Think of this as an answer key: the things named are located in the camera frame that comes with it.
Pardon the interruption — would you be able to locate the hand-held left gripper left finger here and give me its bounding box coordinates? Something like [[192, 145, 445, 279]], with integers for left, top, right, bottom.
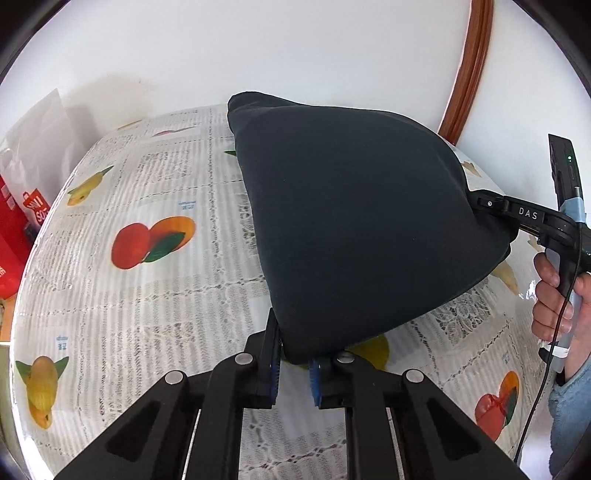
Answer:
[[53, 307, 282, 480]]

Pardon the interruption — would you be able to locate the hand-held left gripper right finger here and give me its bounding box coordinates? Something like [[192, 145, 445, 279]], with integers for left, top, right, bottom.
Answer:
[[308, 351, 539, 480]]

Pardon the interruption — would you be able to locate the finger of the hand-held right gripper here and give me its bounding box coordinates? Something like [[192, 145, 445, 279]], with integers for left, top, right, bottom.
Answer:
[[466, 189, 546, 235]]

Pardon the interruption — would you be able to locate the black sweatshirt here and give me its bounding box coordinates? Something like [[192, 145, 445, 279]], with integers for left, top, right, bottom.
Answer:
[[226, 91, 513, 365]]

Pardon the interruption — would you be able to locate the person's right forearm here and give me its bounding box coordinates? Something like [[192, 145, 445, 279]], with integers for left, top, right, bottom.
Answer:
[[549, 295, 591, 477]]

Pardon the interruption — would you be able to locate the person's right hand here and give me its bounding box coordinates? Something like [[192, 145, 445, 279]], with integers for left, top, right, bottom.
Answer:
[[532, 253, 591, 343]]

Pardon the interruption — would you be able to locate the fruit print tablecloth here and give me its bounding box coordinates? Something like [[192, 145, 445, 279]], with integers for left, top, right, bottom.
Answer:
[[9, 104, 561, 480]]

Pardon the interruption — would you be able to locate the red paper bag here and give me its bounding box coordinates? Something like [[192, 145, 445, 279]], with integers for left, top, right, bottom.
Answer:
[[0, 175, 51, 301]]

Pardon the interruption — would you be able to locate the white plastic bag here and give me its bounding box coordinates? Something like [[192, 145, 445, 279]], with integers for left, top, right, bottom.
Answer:
[[0, 88, 95, 217]]

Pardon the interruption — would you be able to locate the black cable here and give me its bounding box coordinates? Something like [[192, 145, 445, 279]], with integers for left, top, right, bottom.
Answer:
[[512, 256, 583, 462]]

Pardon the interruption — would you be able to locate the wooden door frame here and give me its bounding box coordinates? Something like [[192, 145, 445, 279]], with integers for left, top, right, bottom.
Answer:
[[436, 0, 494, 144]]

